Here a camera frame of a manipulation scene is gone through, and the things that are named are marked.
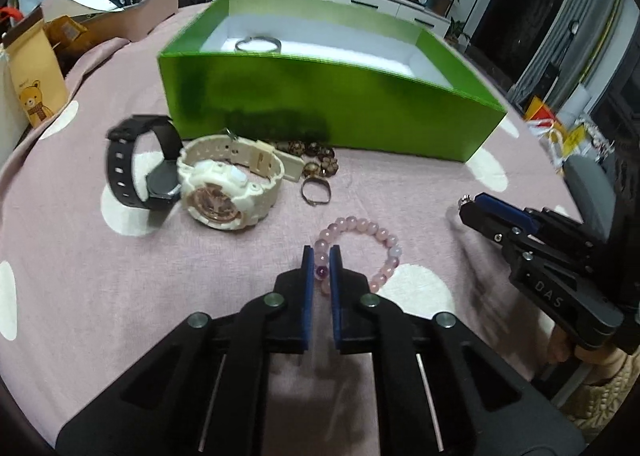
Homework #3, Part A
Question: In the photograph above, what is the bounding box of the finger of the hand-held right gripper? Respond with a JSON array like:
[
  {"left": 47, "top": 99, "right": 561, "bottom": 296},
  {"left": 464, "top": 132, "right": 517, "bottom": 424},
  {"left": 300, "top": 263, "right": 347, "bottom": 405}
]
[
  {"left": 459, "top": 201, "right": 526, "bottom": 243},
  {"left": 474, "top": 192, "right": 537, "bottom": 234}
]

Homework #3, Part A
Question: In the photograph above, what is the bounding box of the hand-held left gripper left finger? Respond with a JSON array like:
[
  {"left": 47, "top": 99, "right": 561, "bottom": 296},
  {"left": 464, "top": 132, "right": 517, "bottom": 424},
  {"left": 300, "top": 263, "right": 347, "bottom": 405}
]
[{"left": 55, "top": 245, "right": 316, "bottom": 456}]

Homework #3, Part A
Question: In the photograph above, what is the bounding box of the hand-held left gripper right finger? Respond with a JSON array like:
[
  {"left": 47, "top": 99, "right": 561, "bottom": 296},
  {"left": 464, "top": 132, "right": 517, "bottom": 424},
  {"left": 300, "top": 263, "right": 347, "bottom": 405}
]
[{"left": 329, "top": 245, "right": 586, "bottom": 456}]

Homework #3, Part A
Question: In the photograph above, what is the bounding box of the pink bead bracelet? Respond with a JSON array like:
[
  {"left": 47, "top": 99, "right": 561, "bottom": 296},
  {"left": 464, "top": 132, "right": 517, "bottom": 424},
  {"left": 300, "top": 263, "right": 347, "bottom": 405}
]
[{"left": 314, "top": 217, "right": 403, "bottom": 296}]

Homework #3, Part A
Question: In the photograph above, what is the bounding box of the bronze finger ring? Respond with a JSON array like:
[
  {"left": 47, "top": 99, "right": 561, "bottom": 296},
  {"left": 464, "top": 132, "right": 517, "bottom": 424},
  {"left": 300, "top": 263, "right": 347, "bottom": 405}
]
[{"left": 300, "top": 176, "right": 333, "bottom": 207}]

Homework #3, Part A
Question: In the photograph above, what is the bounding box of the brown bead bracelet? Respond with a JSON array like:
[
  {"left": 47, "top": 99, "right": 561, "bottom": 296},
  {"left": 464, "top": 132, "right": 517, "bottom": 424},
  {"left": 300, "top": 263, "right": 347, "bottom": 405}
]
[{"left": 270, "top": 138, "right": 341, "bottom": 182}]

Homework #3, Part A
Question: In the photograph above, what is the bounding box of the cream wrist watch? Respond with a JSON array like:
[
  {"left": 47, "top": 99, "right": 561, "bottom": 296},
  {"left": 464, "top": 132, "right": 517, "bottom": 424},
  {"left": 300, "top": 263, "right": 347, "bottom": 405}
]
[{"left": 176, "top": 134, "right": 305, "bottom": 232}]

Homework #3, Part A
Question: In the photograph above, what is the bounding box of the black wrist watch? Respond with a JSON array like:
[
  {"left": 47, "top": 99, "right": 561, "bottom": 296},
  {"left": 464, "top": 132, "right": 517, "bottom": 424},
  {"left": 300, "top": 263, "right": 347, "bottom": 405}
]
[{"left": 106, "top": 115, "right": 185, "bottom": 211}]

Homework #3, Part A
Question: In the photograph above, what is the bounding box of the green cardboard box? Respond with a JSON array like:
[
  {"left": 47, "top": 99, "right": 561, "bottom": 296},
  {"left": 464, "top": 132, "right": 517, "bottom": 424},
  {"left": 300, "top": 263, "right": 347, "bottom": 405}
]
[{"left": 157, "top": 0, "right": 510, "bottom": 164}]

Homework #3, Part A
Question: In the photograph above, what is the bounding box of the silver bangle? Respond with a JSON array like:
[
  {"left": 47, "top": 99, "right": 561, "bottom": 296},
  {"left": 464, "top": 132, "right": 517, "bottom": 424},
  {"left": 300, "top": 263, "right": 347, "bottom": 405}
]
[{"left": 235, "top": 35, "right": 282, "bottom": 54}]

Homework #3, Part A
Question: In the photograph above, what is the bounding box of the person's right forearm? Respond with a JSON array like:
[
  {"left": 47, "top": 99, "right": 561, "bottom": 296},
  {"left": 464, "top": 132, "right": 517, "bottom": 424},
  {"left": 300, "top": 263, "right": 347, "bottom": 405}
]
[{"left": 565, "top": 346, "right": 640, "bottom": 422}]

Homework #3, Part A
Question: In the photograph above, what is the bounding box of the person's right hand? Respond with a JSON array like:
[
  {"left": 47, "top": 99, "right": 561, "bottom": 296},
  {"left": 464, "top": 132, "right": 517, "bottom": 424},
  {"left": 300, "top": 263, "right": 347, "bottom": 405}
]
[{"left": 547, "top": 328, "right": 581, "bottom": 363}]

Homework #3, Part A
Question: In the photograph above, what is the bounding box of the white plastic shopping bag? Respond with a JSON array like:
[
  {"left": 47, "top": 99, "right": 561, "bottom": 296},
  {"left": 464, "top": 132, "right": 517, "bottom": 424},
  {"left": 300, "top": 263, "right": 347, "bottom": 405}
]
[{"left": 530, "top": 113, "right": 617, "bottom": 167}]

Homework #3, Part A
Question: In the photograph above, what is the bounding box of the yellow paper bag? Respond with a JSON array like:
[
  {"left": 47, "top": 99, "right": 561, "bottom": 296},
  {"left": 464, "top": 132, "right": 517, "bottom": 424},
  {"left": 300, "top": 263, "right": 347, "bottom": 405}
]
[{"left": 522, "top": 96, "right": 556, "bottom": 123}]

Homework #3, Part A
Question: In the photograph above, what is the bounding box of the small potted floor plant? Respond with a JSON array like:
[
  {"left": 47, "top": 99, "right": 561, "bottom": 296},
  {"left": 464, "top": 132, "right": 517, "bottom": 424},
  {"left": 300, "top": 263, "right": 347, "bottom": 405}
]
[{"left": 445, "top": 18, "right": 473, "bottom": 49}]

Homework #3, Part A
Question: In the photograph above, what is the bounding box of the pink desk organizer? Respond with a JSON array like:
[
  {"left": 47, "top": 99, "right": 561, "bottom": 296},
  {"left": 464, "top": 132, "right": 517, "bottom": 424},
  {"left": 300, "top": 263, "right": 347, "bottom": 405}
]
[{"left": 82, "top": 0, "right": 182, "bottom": 42}]

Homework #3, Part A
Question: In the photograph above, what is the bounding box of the bear print paper bag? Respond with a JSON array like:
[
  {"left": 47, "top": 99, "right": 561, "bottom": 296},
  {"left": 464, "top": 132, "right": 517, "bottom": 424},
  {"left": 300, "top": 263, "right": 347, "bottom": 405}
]
[{"left": 0, "top": 11, "right": 70, "bottom": 129}]

